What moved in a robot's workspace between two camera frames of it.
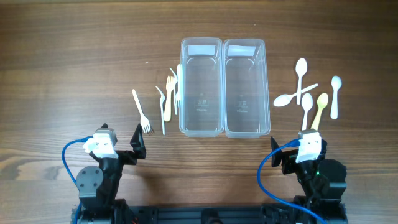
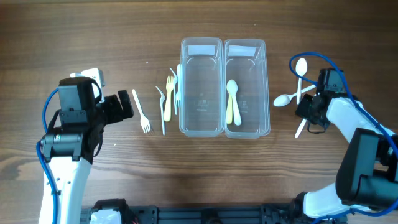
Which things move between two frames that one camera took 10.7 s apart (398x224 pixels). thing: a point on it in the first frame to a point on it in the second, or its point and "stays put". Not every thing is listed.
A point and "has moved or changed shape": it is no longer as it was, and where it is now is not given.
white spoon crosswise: x=285 y=99 stays put
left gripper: x=123 y=154 to x=115 y=108
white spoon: x=301 y=68 stays put
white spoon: x=336 y=83 has moved or changed shape
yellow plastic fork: x=167 y=116 stays put
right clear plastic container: x=246 y=90 stays put
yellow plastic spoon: x=321 y=101 has moved or changed shape
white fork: x=175 y=81 stays put
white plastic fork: x=145 y=122 stays put
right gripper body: x=289 y=158 to x=306 y=109
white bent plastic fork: x=161 y=99 stays put
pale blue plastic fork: x=178 y=96 stays put
